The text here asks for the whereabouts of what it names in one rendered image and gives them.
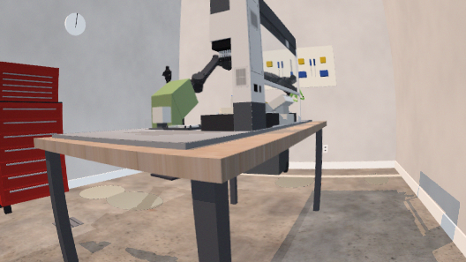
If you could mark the white ready panel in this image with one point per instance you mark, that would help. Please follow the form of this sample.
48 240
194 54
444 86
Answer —
161 115

